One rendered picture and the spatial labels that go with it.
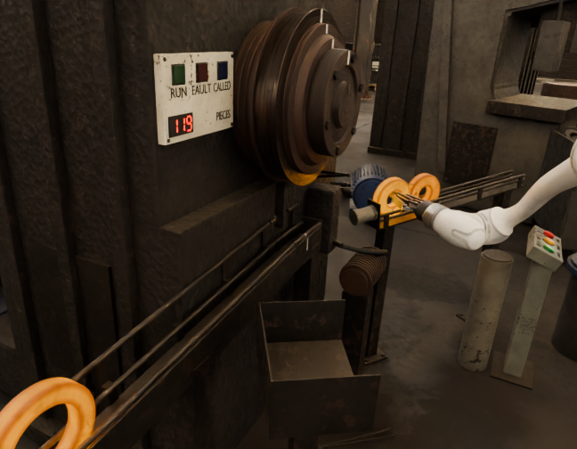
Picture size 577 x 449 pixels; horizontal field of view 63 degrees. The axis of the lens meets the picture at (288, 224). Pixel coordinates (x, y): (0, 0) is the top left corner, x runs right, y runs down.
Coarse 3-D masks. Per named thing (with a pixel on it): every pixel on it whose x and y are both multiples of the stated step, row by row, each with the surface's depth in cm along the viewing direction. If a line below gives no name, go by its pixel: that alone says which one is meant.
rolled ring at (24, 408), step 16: (48, 384) 73; (64, 384) 74; (80, 384) 77; (16, 400) 69; (32, 400) 69; (48, 400) 71; (64, 400) 74; (80, 400) 78; (0, 416) 67; (16, 416) 67; (32, 416) 69; (80, 416) 78; (0, 432) 66; (16, 432) 67; (64, 432) 80; (80, 432) 79; (0, 448) 66; (64, 448) 79
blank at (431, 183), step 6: (420, 174) 185; (426, 174) 184; (414, 180) 183; (420, 180) 182; (426, 180) 184; (432, 180) 185; (414, 186) 182; (420, 186) 183; (426, 186) 189; (432, 186) 186; (438, 186) 188; (414, 192) 183; (426, 192) 190; (432, 192) 188; (438, 192) 189; (426, 198) 189; (432, 198) 189
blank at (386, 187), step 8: (384, 184) 175; (392, 184) 175; (400, 184) 177; (408, 184) 180; (376, 192) 176; (384, 192) 175; (408, 192) 181; (376, 200) 176; (384, 200) 177; (384, 208) 178; (392, 208) 180
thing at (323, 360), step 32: (288, 320) 111; (320, 320) 112; (288, 352) 110; (320, 352) 111; (288, 384) 85; (320, 384) 86; (352, 384) 87; (288, 416) 88; (320, 416) 89; (352, 416) 90; (288, 448) 114
